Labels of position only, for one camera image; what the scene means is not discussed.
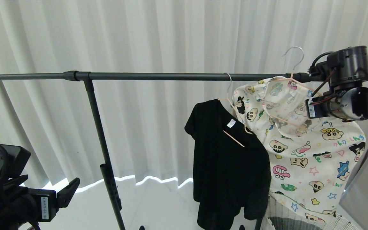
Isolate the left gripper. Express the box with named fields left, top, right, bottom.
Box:
left=0, top=177, right=81, bottom=230

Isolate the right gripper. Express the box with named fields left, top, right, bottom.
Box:
left=305, top=88, right=368, bottom=120

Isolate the pink clothes hanger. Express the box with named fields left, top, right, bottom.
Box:
left=271, top=47, right=317, bottom=128
left=217, top=73, right=254, bottom=147

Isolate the cream printed garment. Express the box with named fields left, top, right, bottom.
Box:
left=232, top=76, right=366, bottom=224

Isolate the black garment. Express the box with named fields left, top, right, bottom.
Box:
left=184, top=99, right=272, bottom=230

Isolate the white laundry basket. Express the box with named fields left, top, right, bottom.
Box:
left=262, top=195, right=362, bottom=230

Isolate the black clothes rack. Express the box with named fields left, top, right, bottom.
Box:
left=0, top=71, right=314, bottom=230

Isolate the white curtain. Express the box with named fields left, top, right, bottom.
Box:
left=0, top=0, right=368, bottom=192

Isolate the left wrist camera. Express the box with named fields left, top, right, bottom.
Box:
left=0, top=144, right=31, bottom=192

